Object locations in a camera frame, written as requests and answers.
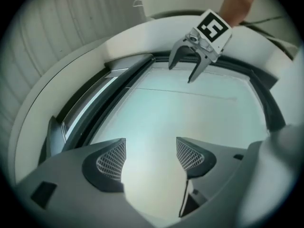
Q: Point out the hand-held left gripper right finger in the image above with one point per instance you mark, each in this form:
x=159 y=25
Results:
x=213 y=160

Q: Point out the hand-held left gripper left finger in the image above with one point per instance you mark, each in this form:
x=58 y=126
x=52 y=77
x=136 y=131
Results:
x=71 y=174

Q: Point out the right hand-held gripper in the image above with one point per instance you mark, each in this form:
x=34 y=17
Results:
x=211 y=30

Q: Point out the dark framed window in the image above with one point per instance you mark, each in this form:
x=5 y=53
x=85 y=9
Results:
x=178 y=117

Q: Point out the person's right forearm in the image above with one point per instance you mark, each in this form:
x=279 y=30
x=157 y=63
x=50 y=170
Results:
x=237 y=1

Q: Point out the white pleated curtain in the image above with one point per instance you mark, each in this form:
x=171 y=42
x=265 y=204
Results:
x=47 y=44

